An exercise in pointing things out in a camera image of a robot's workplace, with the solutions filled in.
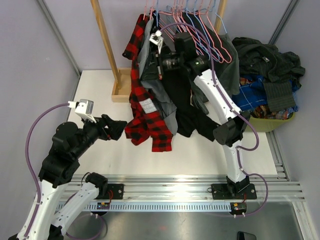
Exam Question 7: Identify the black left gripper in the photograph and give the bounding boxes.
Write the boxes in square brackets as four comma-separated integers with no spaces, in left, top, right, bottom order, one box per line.
[72,112,128,159]

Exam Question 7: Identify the grey shirt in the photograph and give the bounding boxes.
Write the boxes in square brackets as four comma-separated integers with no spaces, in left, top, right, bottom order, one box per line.
[137,18,178,135]

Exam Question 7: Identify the black button shirt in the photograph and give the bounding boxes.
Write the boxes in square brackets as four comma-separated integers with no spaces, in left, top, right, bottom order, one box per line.
[162,11,226,143]

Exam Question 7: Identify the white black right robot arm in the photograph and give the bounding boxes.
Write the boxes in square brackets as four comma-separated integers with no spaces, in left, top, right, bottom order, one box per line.
[149,30,255,200]

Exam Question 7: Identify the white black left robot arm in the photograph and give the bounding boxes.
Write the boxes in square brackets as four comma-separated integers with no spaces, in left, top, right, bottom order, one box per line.
[10,114,128,240]

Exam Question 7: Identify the red black plaid shirt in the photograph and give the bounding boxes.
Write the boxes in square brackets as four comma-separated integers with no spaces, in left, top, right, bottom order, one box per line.
[122,14,173,152]

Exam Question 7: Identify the dark green t-shirt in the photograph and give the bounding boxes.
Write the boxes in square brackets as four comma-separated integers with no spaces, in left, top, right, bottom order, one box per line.
[189,33,241,113]

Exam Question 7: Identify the blue checked shirt in basket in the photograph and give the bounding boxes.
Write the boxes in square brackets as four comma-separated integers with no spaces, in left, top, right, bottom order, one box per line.
[232,75,299,120]

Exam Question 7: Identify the dark striped shirt on pile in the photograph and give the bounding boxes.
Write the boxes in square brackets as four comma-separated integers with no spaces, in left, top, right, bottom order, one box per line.
[232,37,306,112]

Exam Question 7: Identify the wooden clothes rack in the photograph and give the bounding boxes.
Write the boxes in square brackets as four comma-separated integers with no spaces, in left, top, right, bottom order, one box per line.
[89,0,228,103]

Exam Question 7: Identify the green laundry basket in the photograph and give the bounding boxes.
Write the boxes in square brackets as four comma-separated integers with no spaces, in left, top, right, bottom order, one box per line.
[249,112,296,133]

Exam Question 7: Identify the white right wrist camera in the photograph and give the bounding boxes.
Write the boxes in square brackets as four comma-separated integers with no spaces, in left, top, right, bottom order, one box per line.
[149,30,164,54]

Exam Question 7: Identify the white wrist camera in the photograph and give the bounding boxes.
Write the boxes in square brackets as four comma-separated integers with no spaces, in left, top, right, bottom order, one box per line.
[149,30,164,54]
[67,99,97,123]

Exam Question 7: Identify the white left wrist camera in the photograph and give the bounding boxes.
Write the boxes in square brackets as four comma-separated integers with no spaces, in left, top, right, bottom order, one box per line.
[67,99,97,123]

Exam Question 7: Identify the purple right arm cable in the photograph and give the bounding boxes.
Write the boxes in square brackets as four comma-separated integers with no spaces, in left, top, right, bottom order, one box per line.
[159,22,270,217]

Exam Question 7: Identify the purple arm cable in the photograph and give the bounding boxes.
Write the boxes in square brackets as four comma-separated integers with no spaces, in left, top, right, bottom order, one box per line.
[159,22,270,217]
[23,102,108,240]

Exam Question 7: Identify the pink and blue wire hangers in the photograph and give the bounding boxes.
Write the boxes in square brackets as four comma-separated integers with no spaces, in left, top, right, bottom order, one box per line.
[148,0,232,63]

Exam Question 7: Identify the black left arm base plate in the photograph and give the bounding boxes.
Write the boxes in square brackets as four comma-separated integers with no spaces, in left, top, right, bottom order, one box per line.
[96,183,125,200]

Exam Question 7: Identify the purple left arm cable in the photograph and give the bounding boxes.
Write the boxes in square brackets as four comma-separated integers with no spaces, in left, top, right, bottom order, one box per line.
[23,102,108,240]

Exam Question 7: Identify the white slotted cable duct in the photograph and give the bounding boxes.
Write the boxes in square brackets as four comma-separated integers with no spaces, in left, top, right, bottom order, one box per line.
[54,201,232,213]

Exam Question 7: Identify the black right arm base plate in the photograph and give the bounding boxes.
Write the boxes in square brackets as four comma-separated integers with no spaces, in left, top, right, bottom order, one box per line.
[210,183,258,200]

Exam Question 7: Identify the aluminium rail frame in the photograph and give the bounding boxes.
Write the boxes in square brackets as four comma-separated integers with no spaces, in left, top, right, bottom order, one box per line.
[62,162,305,203]

